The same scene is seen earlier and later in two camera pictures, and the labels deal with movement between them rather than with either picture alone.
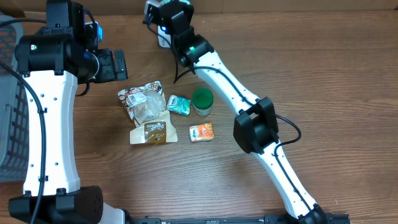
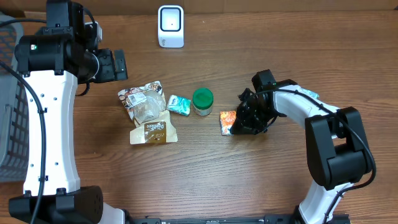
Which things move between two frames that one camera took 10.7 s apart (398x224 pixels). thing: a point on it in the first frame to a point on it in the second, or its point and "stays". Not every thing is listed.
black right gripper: x=189 y=9 to x=245 y=126
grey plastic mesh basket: x=14 y=126 stays
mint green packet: x=163 y=2 to x=315 y=95
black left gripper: x=112 y=73 stays
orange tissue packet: x=201 y=132 to x=227 y=119
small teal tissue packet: x=178 y=104 stays
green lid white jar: x=203 y=99 stays
